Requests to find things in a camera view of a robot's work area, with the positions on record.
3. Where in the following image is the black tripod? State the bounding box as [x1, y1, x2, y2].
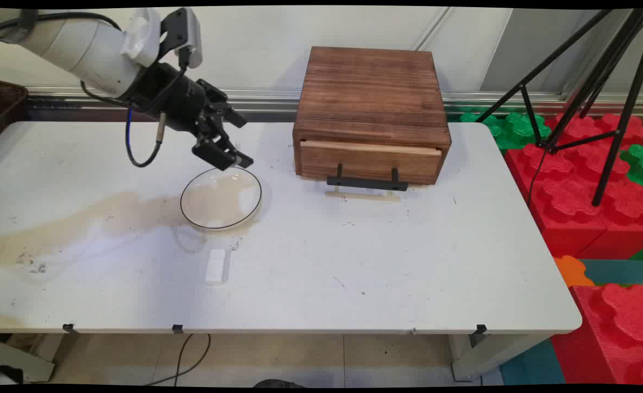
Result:
[474, 8, 643, 207]

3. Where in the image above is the white table leg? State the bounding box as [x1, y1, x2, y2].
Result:
[450, 333, 546, 382]
[0, 334, 66, 384]

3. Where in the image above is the large red foam block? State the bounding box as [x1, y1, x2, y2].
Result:
[504, 143, 643, 260]

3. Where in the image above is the shallow white bowl, black rim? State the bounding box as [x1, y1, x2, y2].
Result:
[180, 166, 263, 231]

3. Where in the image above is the metal wall rail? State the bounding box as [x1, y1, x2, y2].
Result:
[27, 87, 643, 118]

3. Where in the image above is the green foam block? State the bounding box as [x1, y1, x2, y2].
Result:
[460, 111, 551, 152]
[621, 143, 643, 193]

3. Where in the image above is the dark wicker basket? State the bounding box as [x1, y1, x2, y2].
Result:
[0, 78, 29, 145]

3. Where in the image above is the brown wooden drawer cabinet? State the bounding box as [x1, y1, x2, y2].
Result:
[293, 46, 453, 186]

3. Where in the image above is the black bar drawer handle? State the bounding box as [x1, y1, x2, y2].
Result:
[326, 163, 409, 192]

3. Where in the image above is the teal foam mat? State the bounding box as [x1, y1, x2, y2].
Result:
[581, 259, 643, 285]
[499, 338, 567, 385]

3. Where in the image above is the orange foam piece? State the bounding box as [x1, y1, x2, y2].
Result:
[553, 255, 595, 289]

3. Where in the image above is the camera cable with silver plug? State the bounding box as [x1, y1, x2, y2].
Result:
[125, 46, 191, 169]

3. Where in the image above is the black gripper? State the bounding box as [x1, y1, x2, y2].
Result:
[130, 60, 254, 171]

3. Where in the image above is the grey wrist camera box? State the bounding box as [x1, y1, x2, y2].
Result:
[160, 7, 203, 69]

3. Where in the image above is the wooden drawer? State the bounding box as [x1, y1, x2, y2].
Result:
[299, 140, 443, 185]

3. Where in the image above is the thin black floor cable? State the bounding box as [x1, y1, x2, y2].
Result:
[147, 334, 212, 386]

